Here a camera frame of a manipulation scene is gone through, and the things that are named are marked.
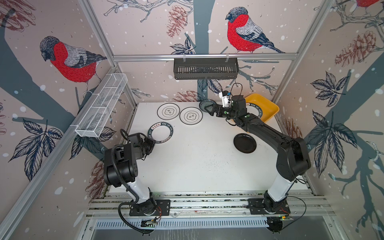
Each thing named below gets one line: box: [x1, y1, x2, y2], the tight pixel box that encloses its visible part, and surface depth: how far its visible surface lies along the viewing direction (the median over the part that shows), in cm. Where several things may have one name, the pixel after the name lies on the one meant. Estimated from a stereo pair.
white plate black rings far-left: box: [157, 103, 181, 120], surface depth 120 cm
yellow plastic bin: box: [245, 93, 280, 123], surface depth 117 cm
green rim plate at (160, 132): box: [147, 121, 174, 144], surface depth 106 cm
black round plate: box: [233, 133, 257, 154], surface depth 97 cm
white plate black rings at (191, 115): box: [179, 106, 203, 125], surface depth 116 cm
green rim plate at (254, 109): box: [246, 102, 263, 119], surface depth 116 cm
